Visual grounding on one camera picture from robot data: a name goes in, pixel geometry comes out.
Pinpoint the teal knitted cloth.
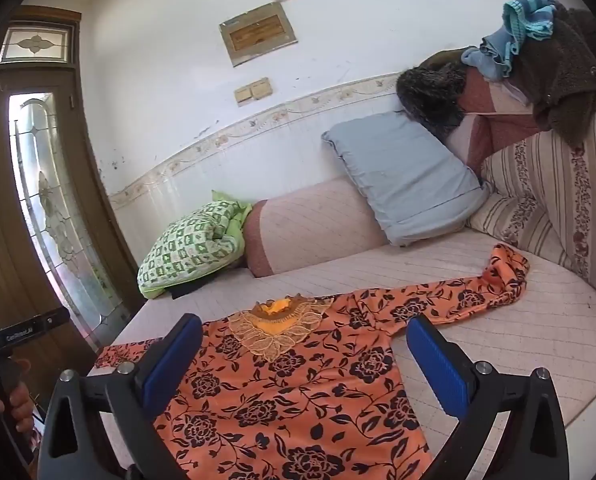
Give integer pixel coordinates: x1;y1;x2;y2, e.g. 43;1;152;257
502;0;571;41

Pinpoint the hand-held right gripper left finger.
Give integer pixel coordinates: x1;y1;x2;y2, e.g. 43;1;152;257
38;312;203;480

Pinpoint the orange black floral shirt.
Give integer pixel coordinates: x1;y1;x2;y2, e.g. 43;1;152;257
95;244;530;480

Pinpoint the patterned glass transom window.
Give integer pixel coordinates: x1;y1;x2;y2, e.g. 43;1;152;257
0;25;73;66

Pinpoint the striped floral cushion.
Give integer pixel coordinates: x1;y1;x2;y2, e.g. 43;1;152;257
465;192;551;261
480;110;596;311

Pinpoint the green white patterned pillow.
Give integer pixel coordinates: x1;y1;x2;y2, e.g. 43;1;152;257
136;190;253;300

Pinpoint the pink maroon quilted bolster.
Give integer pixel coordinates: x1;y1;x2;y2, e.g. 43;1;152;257
243;177;393;278

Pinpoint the light blue cloth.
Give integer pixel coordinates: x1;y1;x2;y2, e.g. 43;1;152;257
322;111;491;247
460;25;521;81

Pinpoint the pink quilted mattress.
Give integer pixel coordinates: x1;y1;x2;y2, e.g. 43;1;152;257
92;240;596;480

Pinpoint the dark fur-trimmed jacket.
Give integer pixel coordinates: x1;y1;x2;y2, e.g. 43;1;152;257
397;50;479;143

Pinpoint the pink maroon quilted cushion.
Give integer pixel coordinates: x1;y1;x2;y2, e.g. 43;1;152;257
448;67;596;176

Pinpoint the brown fleece coat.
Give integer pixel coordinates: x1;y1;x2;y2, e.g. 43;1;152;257
515;2;596;156

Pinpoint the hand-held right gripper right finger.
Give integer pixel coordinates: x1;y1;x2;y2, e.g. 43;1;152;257
405;315;571;480

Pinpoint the person's left hand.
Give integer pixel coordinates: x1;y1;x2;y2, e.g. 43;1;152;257
0;384;36;435

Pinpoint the framed wall plaque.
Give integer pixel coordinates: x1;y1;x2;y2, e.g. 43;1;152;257
219;1;297;67

